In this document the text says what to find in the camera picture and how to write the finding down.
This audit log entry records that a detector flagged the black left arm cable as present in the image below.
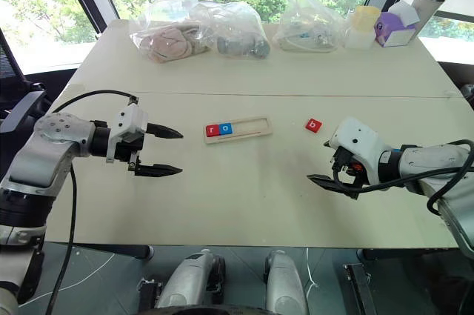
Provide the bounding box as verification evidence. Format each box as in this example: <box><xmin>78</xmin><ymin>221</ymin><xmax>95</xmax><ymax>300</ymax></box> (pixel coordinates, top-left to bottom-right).
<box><xmin>44</xmin><ymin>89</ymin><xmax>140</xmax><ymax>315</ymax></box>

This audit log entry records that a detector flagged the black floor stand base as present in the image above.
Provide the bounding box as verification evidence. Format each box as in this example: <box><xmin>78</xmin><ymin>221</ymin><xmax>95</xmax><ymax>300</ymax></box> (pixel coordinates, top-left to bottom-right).
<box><xmin>341</xmin><ymin>262</ymin><xmax>373</xmax><ymax>315</ymax></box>

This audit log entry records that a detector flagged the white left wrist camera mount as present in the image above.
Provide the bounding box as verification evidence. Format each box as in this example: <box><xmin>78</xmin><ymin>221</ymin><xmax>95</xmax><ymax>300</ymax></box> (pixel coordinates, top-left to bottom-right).
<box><xmin>105</xmin><ymin>102</ymin><xmax>150</xmax><ymax>164</ymax></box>

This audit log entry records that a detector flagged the thin white floor cord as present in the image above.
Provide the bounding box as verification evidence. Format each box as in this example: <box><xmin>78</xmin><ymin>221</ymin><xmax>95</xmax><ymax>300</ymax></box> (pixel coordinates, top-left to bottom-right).
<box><xmin>305</xmin><ymin>247</ymin><xmax>320</xmax><ymax>315</ymax></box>

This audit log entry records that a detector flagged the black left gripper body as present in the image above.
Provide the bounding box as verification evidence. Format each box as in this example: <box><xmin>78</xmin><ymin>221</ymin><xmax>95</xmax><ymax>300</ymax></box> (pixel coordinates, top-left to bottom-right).
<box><xmin>113</xmin><ymin>123</ymin><xmax>151</xmax><ymax>177</ymax></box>

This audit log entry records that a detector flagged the plastic bag with grey items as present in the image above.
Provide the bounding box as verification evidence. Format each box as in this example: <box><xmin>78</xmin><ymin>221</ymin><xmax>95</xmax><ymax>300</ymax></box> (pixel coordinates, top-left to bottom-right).
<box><xmin>188</xmin><ymin>1</ymin><xmax>272</xmax><ymax>61</ymax></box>

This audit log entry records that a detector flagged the plastic bag with pink items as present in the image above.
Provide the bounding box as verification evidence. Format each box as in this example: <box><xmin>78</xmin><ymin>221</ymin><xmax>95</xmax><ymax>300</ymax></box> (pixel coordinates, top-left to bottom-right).
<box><xmin>129</xmin><ymin>0</ymin><xmax>216</xmax><ymax>65</ymax></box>

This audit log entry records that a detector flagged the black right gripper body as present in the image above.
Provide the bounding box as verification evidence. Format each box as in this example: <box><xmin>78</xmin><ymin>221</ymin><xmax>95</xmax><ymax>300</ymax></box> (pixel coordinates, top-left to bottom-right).
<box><xmin>328</xmin><ymin>146</ymin><xmax>372</xmax><ymax>187</ymax></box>

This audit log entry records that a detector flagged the purple cardboard box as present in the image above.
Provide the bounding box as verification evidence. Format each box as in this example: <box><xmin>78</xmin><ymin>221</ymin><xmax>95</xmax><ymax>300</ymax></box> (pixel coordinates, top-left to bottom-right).
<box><xmin>373</xmin><ymin>10</ymin><xmax>418</xmax><ymax>49</ymax></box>

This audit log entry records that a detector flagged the yellow plastic cup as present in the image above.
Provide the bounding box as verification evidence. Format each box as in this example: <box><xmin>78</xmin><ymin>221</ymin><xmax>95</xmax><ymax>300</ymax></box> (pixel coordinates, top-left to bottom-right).
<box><xmin>349</xmin><ymin>5</ymin><xmax>381</xmax><ymax>33</ymax></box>

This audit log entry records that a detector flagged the black office chair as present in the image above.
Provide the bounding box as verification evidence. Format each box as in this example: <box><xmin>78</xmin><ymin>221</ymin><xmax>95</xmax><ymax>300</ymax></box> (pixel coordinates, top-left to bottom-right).
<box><xmin>0</xmin><ymin>27</ymin><xmax>53</xmax><ymax>135</ymax></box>

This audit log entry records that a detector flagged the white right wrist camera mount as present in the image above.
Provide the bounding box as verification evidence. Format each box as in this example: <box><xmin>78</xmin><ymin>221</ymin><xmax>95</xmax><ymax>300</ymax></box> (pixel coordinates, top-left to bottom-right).
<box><xmin>328</xmin><ymin>116</ymin><xmax>390</xmax><ymax>185</ymax></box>

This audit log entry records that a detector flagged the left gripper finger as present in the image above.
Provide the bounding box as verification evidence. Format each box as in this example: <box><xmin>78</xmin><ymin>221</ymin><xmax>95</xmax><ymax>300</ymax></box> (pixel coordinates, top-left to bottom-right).
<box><xmin>147</xmin><ymin>123</ymin><xmax>184</xmax><ymax>141</ymax></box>
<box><xmin>133</xmin><ymin>162</ymin><xmax>184</xmax><ymax>179</ymax></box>

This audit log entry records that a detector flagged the plastic bag with cables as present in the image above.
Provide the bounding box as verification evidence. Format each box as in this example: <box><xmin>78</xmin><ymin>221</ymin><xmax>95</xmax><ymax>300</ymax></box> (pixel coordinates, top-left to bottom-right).
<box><xmin>273</xmin><ymin>0</ymin><xmax>348</xmax><ymax>53</ymax></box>

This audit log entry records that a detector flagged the wooden letter tray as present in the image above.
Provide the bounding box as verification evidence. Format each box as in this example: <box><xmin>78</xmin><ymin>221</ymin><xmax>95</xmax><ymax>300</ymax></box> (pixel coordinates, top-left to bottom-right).
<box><xmin>202</xmin><ymin>116</ymin><xmax>274</xmax><ymax>145</ymax></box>

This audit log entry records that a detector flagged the white tumbler with black lid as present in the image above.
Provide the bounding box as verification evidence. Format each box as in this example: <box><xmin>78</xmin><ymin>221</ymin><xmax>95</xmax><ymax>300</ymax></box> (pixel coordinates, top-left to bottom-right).
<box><xmin>412</xmin><ymin>0</ymin><xmax>451</xmax><ymax>40</ymax></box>

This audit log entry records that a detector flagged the silver rounded robot leg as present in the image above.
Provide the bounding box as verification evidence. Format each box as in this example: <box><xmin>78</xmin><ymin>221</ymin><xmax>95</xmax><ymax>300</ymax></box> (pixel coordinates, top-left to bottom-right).
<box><xmin>264</xmin><ymin>250</ymin><xmax>309</xmax><ymax>315</ymax></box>
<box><xmin>154</xmin><ymin>249</ymin><xmax>227</xmax><ymax>311</ymax></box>

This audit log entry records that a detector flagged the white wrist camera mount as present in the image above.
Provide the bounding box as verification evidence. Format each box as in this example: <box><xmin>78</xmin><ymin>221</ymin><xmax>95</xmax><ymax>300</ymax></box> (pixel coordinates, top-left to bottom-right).
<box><xmin>105</xmin><ymin>102</ymin><xmax>150</xmax><ymax>164</ymax></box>
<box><xmin>328</xmin><ymin>116</ymin><xmax>390</xmax><ymax>185</ymax></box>

